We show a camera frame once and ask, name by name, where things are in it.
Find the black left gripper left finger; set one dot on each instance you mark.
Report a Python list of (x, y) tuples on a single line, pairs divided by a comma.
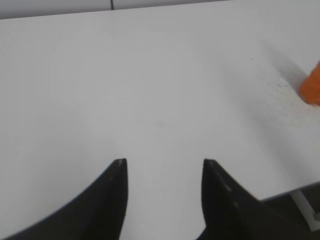
[(97, 213)]

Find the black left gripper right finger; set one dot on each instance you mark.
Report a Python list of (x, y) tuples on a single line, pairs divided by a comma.
[(231, 213)]

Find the oolong tea plastic bottle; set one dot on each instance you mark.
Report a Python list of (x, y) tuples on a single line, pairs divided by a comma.
[(309, 91)]

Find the white table leg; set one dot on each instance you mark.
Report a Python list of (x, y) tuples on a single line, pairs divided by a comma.
[(311, 217)]

